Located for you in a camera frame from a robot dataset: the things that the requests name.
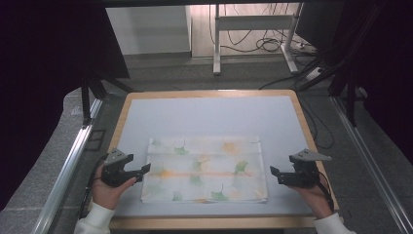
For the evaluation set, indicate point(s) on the aluminium floor rail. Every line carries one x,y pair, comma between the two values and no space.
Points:
367,156
69,162

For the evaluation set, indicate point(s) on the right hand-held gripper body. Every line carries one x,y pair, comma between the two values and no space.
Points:
303,177

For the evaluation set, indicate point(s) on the dark curtain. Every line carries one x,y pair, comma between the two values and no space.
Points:
42,81
393,65

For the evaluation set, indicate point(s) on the white power strip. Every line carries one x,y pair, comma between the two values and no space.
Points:
305,46

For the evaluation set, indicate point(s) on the person's left hand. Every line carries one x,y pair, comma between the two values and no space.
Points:
105,195

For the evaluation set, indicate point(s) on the white leaf-print cloth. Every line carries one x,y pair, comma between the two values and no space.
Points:
207,169

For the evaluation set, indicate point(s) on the black metal stand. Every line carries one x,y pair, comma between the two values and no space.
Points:
350,97
86,100

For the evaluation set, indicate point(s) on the person's right hand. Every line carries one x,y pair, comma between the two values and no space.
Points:
316,201

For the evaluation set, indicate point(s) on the white panel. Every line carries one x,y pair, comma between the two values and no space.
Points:
149,29

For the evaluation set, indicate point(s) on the white power adapter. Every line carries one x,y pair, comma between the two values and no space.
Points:
315,73

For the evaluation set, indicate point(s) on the white metal desk frame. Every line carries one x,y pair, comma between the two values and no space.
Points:
253,22

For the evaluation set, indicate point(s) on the pale blue table mat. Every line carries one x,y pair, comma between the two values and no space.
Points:
214,117

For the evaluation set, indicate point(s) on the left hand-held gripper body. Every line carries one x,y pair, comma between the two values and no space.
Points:
113,174

